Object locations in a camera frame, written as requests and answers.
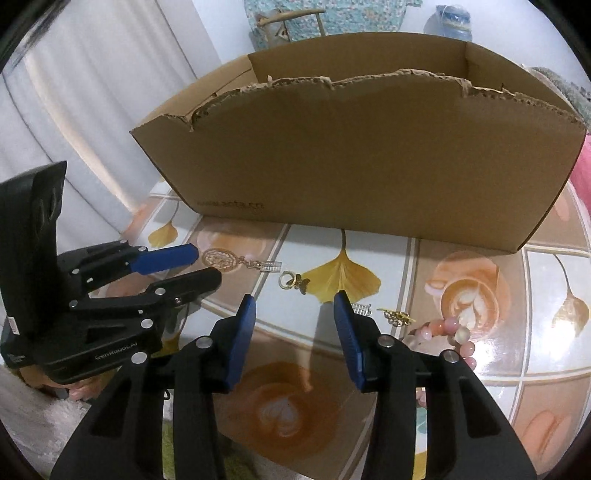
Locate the pink bead bracelet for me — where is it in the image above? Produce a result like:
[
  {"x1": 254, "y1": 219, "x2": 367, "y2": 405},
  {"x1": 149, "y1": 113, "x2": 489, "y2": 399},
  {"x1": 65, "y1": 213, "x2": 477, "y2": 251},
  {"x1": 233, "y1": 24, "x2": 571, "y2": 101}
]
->
[{"x1": 402, "y1": 316, "x2": 478, "y2": 370}]

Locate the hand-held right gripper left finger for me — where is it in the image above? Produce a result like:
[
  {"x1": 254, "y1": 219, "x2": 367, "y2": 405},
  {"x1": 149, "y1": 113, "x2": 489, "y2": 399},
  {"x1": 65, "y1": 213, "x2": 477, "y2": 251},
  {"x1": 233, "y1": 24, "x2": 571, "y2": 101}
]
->
[{"x1": 50, "y1": 294, "x2": 257, "y2": 480}]

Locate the small gold brooch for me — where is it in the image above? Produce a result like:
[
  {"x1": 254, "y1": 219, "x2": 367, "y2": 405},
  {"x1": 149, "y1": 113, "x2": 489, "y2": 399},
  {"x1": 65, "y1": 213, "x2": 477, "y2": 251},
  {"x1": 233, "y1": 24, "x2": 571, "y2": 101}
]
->
[{"x1": 376, "y1": 307, "x2": 416, "y2": 325}]

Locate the wooden chair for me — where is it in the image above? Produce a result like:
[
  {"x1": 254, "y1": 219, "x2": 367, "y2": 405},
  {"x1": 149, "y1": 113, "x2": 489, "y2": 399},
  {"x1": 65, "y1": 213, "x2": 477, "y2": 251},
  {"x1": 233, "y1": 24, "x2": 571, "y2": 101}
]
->
[{"x1": 256, "y1": 8, "x2": 328, "y2": 51}]

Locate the patterned teal quilt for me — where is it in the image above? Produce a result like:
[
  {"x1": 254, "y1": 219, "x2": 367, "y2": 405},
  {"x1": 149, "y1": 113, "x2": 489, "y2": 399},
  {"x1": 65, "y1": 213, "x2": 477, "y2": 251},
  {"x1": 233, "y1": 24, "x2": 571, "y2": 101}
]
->
[{"x1": 242, "y1": 0, "x2": 423, "y2": 51}]

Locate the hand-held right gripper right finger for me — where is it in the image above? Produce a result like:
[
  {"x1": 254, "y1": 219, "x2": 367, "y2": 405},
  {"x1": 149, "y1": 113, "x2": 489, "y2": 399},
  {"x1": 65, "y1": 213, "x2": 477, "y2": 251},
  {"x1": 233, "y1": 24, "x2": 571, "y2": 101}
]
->
[{"x1": 333, "y1": 291, "x2": 520, "y2": 480}]

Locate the person's left hand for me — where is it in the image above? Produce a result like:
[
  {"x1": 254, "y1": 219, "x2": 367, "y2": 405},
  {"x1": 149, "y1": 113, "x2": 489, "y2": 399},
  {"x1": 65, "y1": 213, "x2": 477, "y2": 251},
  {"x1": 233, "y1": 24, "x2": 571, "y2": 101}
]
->
[{"x1": 16, "y1": 364, "x2": 98, "y2": 401}]

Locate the pink floral blanket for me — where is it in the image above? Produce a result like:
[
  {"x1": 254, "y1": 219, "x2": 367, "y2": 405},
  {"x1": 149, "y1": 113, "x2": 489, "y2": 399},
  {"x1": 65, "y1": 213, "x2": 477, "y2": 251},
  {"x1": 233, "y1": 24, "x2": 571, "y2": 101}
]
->
[{"x1": 570, "y1": 134, "x2": 591, "y2": 199}]

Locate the gold round pendant keychain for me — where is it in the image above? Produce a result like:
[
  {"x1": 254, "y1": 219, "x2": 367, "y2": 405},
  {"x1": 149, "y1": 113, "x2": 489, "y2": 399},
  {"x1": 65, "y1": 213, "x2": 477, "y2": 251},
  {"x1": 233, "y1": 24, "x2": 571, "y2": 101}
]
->
[{"x1": 203, "y1": 248, "x2": 283, "y2": 274}]

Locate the gold ring with charm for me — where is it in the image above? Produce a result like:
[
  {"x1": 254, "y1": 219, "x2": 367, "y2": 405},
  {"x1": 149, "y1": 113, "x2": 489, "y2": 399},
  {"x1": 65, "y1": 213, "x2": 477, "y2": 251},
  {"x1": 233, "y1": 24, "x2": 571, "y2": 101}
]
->
[{"x1": 278, "y1": 271, "x2": 310, "y2": 294}]

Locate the white fluffy blanket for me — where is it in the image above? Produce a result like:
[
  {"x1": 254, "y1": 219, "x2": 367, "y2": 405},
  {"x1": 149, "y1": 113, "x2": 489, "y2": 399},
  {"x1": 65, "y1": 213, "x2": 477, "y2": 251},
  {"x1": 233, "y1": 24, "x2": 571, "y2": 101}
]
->
[{"x1": 0, "y1": 364, "x2": 98, "y2": 462}]

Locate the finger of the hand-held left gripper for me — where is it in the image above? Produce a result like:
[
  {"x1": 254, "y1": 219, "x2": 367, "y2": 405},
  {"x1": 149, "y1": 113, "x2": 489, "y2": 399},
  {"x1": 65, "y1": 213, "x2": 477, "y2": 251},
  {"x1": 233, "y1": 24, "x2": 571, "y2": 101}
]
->
[
  {"x1": 55, "y1": 240, "x2": 199, "y2": 291},
  {"x1": 69, "y1": 267, "x2": 222, "y2": 320}
]

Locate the brown cardboard box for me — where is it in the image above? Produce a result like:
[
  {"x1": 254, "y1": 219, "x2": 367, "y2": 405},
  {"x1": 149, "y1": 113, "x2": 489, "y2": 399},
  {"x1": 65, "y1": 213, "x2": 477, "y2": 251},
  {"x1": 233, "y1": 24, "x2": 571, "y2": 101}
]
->
[{"x1": 129, "y1": 30, "x2": 588, "y2": 254}]

